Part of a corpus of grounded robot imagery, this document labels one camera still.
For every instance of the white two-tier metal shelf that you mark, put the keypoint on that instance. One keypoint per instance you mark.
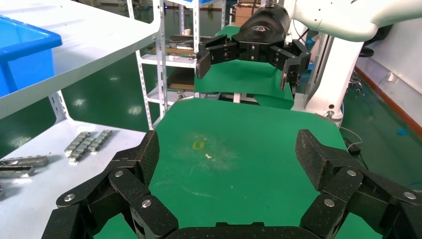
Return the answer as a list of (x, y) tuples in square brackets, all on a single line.
[(99, 33)]

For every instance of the white robot torso column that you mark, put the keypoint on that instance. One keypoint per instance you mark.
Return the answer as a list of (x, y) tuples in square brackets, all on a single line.
[(333, 82)]

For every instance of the silver notched metal strip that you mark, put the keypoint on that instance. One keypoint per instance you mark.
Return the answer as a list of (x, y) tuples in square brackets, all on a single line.
[(77, 142), (80, 153), (100, 140)]

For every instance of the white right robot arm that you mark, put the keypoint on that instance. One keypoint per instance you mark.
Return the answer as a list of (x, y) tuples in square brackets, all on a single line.
[(346, 16)]

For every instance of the brown wooden board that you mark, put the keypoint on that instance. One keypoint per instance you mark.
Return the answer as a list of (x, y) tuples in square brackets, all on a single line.
[(180, 86)]

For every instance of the green table cloth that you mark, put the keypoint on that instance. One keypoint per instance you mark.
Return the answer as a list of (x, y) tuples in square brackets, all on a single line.
[(247, 77), (247, 148)]

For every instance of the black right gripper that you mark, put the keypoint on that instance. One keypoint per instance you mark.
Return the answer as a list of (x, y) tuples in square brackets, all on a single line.
[(263, 29)]

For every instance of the blue plastic bin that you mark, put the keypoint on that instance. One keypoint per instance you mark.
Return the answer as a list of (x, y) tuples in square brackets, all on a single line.
[(26, 62)]

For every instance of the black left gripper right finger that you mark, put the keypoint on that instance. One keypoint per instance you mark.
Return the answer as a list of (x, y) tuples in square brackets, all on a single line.
[(349, 184)]

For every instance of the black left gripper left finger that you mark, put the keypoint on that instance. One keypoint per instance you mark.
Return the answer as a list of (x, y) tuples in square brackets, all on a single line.
[(128, 188)]

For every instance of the small white cup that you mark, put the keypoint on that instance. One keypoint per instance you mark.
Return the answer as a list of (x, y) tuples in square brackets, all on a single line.
[(187, 32)]

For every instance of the white angle-iron storage rack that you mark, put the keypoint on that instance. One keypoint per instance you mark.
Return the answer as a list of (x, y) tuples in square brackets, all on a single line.
[(161, 82)]

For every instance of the long grey metal rail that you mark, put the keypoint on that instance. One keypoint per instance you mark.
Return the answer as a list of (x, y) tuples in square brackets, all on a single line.
[(14, 172), (23, 161)]

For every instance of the black power adapter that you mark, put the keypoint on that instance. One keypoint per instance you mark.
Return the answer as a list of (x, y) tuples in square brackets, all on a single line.
[(351, 148)]

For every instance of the brown cardboard box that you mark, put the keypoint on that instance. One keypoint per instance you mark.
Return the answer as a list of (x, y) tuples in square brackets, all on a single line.
[(245, 14)]

